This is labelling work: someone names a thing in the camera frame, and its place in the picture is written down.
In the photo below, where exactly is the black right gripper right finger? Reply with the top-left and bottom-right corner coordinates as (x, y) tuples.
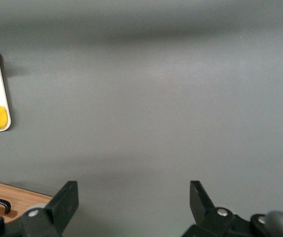
(181, 180), (283, 237)

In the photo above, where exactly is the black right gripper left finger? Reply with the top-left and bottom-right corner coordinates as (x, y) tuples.
(0, 180), (79, 237)

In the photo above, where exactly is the wooden tray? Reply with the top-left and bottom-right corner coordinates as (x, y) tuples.
(0, 178), (53, 224)

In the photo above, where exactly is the grey translucent cable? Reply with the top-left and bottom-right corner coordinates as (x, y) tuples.
(265, 210), (283, 237)

